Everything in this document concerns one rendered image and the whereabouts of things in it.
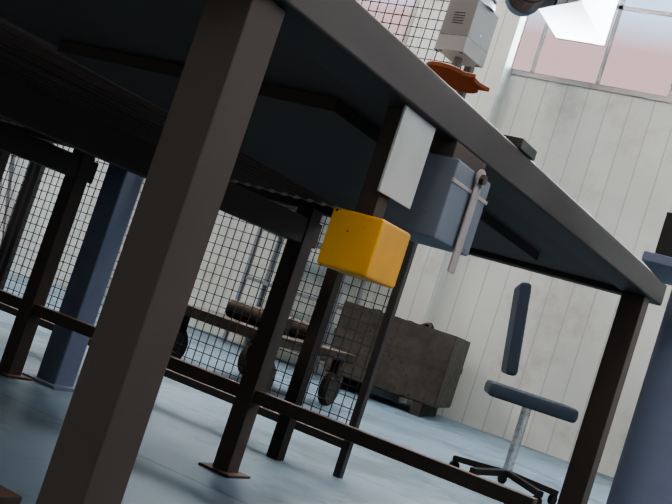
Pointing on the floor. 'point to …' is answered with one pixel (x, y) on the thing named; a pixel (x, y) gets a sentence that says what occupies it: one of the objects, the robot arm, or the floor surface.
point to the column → (650, 417)
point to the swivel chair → (518, 403)
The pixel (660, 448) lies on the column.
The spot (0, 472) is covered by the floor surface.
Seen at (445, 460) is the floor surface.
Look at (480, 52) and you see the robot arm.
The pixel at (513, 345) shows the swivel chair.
